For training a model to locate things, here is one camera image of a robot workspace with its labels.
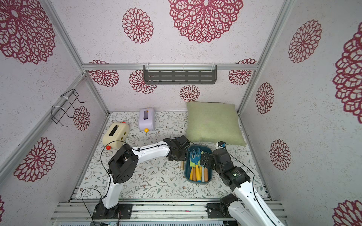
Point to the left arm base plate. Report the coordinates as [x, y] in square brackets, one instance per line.
[120, 211]

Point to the cream toy tissue box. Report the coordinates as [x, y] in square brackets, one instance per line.
[116, 135]

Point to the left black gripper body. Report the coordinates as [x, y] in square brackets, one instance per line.
[181, 157]

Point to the small blue rake yellow handle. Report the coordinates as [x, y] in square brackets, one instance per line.
[196, 159]

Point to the light blue rake white handle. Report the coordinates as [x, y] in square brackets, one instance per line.
[203, 175]

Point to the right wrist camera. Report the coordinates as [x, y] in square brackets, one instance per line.
[221, 144]

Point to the light green rake wooden handle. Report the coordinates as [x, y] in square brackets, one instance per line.
[194, 172]

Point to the light green trowel wooden handle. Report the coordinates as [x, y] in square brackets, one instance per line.
[205, 174]

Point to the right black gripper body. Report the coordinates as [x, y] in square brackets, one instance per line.
[210, 160]

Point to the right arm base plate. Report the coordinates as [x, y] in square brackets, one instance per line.
[219, 210]

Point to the green square pillow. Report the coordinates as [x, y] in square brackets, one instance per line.
[213, 122]

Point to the black wire wall rack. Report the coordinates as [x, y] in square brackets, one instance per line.
[68, 99]

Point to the teal plastic storage box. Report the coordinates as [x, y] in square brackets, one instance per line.
[187, 167]

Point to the grey wall shelf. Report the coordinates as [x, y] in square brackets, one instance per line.
[180, 75]

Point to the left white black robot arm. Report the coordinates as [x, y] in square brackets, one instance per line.
[122, 165]

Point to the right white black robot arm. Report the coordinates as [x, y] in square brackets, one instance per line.
[245, 205]

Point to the purple toy toaster box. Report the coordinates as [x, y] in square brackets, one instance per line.
[147, 119]

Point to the aluminium front rail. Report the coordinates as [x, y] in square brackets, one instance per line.
[138, 211]

